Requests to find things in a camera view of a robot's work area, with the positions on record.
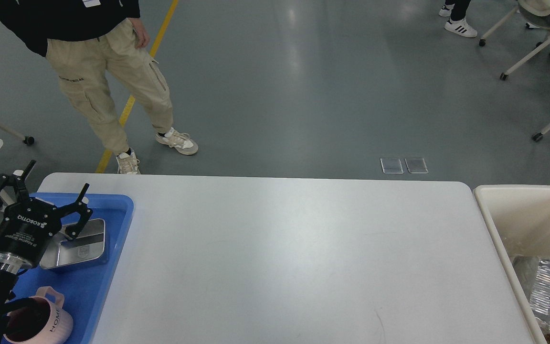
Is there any person in beige trousers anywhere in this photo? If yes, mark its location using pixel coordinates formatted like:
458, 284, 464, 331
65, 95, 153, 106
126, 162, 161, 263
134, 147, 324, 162
0, 0, 199, 174

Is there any metal rectangular tin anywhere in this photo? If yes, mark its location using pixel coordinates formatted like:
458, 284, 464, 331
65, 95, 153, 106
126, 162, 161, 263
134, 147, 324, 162
39, 218, 108, 273

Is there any cream plastic bin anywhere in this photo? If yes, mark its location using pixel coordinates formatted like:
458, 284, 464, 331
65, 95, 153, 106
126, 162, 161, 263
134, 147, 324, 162
473, 185, 550, 344

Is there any white office chair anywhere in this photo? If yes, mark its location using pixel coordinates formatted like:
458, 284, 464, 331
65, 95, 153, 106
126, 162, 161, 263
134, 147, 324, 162
479, 0, 550, 81

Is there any clear floor plate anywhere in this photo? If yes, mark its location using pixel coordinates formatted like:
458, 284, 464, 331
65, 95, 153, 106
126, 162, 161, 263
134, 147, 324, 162
404, 157, 429, 174
380, 158, 404, 174

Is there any clear floor plate left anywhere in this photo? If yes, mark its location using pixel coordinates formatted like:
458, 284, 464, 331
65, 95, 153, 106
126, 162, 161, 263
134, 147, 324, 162
380, 158, 404, 174

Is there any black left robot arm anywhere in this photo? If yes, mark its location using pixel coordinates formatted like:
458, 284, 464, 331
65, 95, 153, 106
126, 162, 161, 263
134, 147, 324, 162
0, 161, 93, 340

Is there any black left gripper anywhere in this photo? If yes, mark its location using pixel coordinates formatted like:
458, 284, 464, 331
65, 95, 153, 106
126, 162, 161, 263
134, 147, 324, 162
0, 160, 94, 270

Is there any pink mug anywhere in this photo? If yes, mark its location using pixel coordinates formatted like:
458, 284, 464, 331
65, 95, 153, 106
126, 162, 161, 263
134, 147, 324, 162
4, 287, 74, 344

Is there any person in black trousers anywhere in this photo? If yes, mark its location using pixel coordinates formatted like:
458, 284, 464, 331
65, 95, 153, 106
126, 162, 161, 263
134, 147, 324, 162
439, 0, 478, 38

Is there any blue plastic tray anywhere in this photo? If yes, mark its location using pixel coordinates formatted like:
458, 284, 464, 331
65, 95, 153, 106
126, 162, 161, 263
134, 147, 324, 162
13, 194, 134, 344

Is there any clear floor plate right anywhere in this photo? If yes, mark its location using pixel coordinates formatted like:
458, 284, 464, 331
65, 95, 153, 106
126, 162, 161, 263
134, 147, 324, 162
404, 157, 429, 174

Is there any aluminium foil tray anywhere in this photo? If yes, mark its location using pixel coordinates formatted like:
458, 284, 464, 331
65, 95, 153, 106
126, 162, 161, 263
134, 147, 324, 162
511, 255, 550, 335

